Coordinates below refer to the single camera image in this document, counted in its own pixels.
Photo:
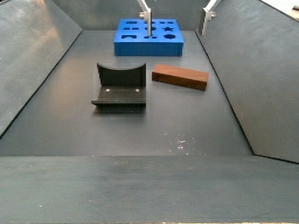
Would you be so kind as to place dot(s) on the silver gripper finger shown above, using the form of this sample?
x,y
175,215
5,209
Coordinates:
x,y
145,15
208,14

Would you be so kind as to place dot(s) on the brown arch object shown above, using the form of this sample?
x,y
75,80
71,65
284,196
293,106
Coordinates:
x,y
180,76

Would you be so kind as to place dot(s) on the black curved fixture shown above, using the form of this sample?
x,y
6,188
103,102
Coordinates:
x,y
121,91

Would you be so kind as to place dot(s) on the blue shape sorter block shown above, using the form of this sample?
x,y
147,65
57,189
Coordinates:
x,y
132,42

